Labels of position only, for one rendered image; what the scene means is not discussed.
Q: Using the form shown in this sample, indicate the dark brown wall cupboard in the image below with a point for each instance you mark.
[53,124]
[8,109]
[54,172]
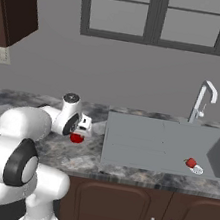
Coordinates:
[15,1]

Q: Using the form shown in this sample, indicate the round white sink drain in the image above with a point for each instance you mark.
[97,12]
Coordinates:
[198,170]

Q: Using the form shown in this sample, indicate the white sink tap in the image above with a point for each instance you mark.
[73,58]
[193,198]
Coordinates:
[200,100]

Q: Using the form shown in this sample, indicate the grey kitchen sink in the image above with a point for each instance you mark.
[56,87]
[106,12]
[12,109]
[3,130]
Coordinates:
[150,145]

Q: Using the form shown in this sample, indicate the beige wall outlet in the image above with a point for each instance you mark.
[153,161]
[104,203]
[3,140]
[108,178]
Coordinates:
[3,55]

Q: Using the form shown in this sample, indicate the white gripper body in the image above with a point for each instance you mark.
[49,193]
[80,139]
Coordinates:
[84,131]

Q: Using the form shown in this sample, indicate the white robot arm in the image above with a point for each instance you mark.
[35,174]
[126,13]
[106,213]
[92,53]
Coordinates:
[11,166]

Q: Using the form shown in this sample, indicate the dark grey framed window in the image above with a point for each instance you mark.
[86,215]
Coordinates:
[151,34]

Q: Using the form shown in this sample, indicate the red mug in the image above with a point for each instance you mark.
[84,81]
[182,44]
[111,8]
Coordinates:
[191,162]
[76,139]

